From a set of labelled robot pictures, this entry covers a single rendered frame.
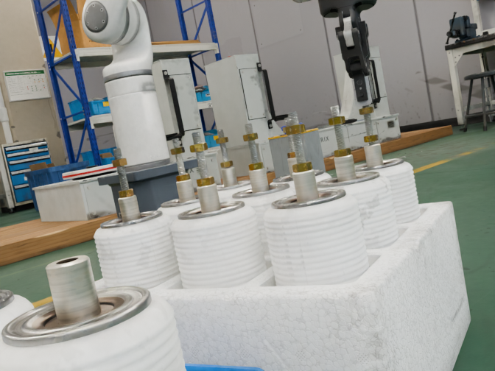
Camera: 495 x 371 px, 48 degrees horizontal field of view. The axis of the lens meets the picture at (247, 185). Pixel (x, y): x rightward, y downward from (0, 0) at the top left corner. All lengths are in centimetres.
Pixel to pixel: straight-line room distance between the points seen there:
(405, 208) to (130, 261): 35
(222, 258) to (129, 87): 54
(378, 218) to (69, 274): 41
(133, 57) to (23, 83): 602
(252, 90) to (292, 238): 288
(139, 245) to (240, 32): 749
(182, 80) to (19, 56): 427
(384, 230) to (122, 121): 58
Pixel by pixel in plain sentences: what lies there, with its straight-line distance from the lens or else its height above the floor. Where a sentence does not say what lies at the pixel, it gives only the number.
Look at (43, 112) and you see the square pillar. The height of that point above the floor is 104.
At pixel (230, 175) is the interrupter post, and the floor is 27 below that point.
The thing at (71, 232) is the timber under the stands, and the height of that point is 5.
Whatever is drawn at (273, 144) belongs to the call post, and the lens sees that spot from 99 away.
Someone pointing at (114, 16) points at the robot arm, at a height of 58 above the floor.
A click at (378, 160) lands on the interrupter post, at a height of 26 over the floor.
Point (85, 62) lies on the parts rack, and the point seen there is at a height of 141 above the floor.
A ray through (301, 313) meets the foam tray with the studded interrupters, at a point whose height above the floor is 16.
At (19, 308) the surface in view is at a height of 25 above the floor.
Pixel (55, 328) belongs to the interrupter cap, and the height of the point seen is 25.
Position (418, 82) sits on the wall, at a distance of 636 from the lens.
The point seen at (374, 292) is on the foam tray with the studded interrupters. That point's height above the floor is 18.
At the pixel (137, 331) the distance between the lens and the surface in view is 28.
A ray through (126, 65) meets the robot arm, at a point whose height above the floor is 49.
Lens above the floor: 33
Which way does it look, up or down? 5 degrees down
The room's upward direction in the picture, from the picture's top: 11 degrees counter-clockwise
